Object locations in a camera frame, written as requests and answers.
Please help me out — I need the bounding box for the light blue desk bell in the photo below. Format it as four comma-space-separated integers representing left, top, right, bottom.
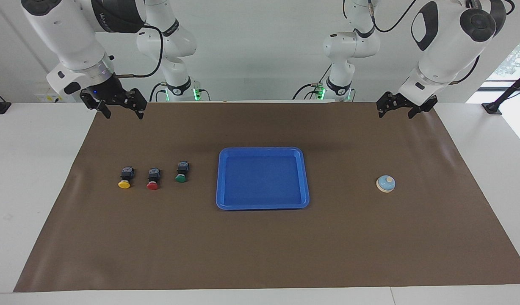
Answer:
376, 175, 396, 194

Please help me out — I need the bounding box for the yellow push button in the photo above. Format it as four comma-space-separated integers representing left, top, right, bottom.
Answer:
118, 167, 135, 189

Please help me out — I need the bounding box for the green push button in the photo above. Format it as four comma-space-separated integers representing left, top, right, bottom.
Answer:
175, 161, 190, 183

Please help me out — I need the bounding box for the blue plastic tray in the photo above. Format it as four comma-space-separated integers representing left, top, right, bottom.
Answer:
216, 147, 310, 211

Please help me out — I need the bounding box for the brown table mat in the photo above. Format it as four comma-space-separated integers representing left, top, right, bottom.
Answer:
13, 102, 520, 293

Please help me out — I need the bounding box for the black right base cable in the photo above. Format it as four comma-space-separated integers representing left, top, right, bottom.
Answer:
149, 82, 167, 102

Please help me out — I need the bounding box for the black base cable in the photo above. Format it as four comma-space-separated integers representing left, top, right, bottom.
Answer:
149, 82, 167, 102
292, 64, 332, 101

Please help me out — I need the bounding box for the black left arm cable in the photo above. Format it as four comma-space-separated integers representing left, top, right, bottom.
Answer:
369, 0, 514, 83

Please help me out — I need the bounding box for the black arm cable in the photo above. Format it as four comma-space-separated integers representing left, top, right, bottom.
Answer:
115, 25, 164, 78
369, 0, 514, 83

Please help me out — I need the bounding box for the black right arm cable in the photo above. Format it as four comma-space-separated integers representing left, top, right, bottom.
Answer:
115, 25, 164, 78

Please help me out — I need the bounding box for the black left base cable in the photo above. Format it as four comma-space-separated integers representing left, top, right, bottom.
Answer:
292, 64, 332, 101

